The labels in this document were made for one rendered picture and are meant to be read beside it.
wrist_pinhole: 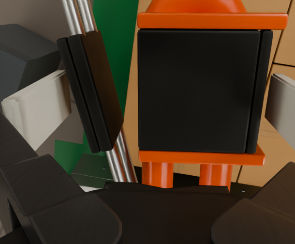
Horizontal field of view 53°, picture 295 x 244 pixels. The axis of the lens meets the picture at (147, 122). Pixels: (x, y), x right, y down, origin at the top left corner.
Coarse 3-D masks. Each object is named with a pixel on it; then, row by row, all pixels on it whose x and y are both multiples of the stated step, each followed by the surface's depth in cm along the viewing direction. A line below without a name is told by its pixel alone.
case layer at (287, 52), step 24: (144, 0) 79; (264, 0) 77; (288, 0) 77; (288, 24) 79; (288, 48) 81; (288, 72) 83; (264, 96) 86; (264, 120) 89; (264, 144) 91; (288, 144) 91; (192, 168) 96; (240, 168) 96; (264, 168) 94
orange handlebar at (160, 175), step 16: (160, 0) 16; (176, 0) 15; (192, 0) 15; (208, 0) 15; (224, 0) 15; (240, 0) 16; (144, 176) 20; (160, 176) 19; (208, 176) 19; (224, 176) 19
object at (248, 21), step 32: (160, 32) 15; (192, 32) 15; (224, 32) 15; (256, 32) 14; (160, 64) 15; (192, 64) 15; (224, 64) 15; (256, 64) 15; (160, 96) 16; (192, 96) 16; (224, 96) 16; (256, 96) 16; (160, 128) 17; (192, 128) 16; (224, 128) 16; (256, 128) 16; (160, 160) 17; (192, 160) 17; (224, 160) 17; (256, 160) 17
